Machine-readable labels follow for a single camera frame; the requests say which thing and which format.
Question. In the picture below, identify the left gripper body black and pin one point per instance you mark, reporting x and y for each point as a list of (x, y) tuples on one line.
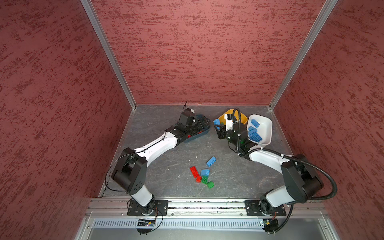
[(188, 128)]

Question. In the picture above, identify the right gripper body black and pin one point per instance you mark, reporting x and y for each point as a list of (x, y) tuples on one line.
[(228, 135)]

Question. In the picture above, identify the small blue lego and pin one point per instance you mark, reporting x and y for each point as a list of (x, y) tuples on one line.
[(255, 123)]

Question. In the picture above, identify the blue lego long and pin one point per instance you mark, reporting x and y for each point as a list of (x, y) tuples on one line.
[(216, 121)]

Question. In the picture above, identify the red long lego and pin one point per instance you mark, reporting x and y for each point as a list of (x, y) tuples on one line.
[(194, 172)]

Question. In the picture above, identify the light blue sloped lego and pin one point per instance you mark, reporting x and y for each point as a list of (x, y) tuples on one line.
[(205, 172)]

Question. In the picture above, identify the green hollow lego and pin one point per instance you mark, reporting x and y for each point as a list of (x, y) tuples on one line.
[(204, 180)]

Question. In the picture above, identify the green lego bottom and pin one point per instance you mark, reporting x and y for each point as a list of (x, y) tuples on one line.
[(210, 185)]

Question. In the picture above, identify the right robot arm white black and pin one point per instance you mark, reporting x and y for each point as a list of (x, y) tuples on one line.
[(301, 181)]

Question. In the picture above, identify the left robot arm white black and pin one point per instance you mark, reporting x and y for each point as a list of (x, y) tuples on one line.
[(131, 167)]

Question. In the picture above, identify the dark teal plastic bin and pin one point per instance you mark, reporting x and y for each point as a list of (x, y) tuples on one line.
[(200, 126)]

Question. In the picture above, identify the yellow plastic bin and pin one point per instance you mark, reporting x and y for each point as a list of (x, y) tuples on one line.
[(244, 119)]

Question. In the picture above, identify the white plastic bin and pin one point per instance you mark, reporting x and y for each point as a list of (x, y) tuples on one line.
[(264, 130)]

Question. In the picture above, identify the right circuit board connector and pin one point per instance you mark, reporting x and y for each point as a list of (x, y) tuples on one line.
[(271, 226)]

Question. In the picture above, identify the circuit board connector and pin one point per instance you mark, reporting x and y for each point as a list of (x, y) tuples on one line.
[(146, 223), (271, 226)]

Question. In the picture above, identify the left circuit board connector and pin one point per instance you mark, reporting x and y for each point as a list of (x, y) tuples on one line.
[(146, 223)]

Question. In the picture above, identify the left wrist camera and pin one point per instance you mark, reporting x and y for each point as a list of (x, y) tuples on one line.
[(187, 117)]

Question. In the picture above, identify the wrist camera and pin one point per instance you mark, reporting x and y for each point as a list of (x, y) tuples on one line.
[(187, 117), (230, 121)]

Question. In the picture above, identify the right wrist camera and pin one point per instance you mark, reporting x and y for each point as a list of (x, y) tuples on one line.
[(230, 121)]

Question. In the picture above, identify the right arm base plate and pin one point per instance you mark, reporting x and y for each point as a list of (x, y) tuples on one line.
[(263, 208)]

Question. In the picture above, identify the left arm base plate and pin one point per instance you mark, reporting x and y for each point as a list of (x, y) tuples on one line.
[(154, 208)]

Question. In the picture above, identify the aluminium front rail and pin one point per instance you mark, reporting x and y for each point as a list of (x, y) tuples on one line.
[(115, 207)]

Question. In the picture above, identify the left corner aluminium post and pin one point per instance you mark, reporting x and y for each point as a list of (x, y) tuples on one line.
[(97, 26)]

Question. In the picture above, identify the corner aluminium post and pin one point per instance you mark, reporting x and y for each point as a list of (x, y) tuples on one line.
[(97, 26), (317, 26)]

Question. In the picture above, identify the right corner aluminium post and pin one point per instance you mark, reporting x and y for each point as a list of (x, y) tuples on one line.
[(317, 26)]

